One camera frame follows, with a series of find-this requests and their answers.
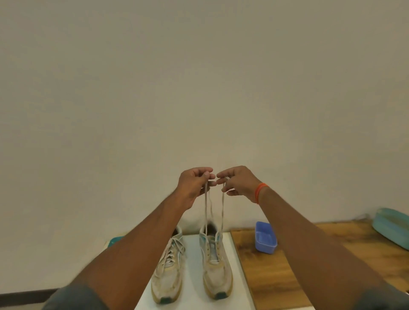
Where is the person's right hand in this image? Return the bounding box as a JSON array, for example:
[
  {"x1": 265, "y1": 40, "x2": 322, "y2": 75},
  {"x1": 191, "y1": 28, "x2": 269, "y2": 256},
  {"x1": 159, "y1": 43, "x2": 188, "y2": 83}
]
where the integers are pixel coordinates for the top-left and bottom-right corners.
[{"x1": 216, "y1": 166, "x2": 263, "y2": 204}]

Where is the person's left hand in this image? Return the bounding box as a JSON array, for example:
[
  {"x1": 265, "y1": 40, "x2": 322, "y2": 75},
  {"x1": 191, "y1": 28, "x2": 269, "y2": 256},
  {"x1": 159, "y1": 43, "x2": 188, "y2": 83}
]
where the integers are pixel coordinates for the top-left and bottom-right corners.
[{"x1": 176, "y1": 167, "x2": 217, "y2": 211}]

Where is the white lace of sneaker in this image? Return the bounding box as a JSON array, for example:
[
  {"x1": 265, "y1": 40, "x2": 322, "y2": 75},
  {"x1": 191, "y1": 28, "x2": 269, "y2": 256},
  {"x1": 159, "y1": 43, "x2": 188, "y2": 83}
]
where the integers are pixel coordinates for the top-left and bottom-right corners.
[
  {"x1": 159, "y1": 238, "x2": 187, "y2": 267},
  {"x1": 203, "y1": 176, "x2": 226, "y2": 264}
]

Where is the worn white sneaker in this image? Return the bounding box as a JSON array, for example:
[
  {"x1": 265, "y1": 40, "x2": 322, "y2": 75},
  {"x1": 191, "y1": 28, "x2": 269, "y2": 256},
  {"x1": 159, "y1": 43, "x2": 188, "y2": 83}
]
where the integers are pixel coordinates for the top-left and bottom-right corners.
[
  {"x1": 199, "y1": 222, "x2": 234, "y2": 301},
  {"x1": 150, "y1": 225, "x2": 187, "y2": 304}
]

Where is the person's right forearm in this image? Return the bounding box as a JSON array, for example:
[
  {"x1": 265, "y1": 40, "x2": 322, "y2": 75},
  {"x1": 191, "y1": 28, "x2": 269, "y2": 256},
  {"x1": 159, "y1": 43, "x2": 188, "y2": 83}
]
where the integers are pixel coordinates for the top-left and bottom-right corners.
[{"x1": 259, "y1": 188, "x2": 387, "y2": 310}]

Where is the person's left forearm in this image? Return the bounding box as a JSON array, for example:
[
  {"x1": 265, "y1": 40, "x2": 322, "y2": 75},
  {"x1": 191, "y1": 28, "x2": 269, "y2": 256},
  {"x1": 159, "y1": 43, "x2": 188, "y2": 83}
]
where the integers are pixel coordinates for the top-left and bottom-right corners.
[{"x1": 72, "y1": 196, "x2": 189, "y2": 310}]

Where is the orange thread wristband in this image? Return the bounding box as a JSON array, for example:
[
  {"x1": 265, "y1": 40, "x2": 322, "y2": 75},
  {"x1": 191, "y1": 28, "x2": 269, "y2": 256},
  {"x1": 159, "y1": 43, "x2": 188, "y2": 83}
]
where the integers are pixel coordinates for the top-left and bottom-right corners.
[{"x1": 254, "y1": 182, "x2": 269, "y2": 204}]

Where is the blue plastic container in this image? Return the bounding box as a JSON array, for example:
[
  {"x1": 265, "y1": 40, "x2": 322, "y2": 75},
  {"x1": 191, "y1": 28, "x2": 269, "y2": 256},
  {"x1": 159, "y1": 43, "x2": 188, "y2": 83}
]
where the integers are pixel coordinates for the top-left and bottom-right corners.
[{"x1": 254, "y1": 221, "x2": 278, "y2": 255}]

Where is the large teal basin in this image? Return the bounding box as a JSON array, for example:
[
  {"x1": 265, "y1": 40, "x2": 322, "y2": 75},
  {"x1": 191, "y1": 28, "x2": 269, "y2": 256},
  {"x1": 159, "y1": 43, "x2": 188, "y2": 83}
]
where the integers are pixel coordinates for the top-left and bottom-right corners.
[{"x1": 372, "y1": 208, "x2": 409, "y2": 251}]

